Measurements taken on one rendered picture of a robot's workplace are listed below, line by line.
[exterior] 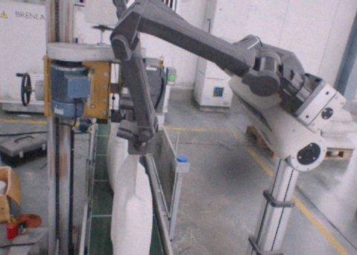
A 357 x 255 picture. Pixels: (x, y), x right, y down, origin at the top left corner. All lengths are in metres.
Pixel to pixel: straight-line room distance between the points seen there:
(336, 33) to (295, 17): 0.95
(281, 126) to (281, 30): 5.48
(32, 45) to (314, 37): 4.94
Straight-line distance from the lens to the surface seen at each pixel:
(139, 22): 0.83
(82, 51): 1.54
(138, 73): 0.95
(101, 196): 2.32
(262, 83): 0.86
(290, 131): 1.13
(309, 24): 6.82
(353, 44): 7.36
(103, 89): 1.77
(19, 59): 4.64
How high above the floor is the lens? 1.66
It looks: 21 degrees down
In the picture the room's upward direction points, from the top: 8 degrees clockwise
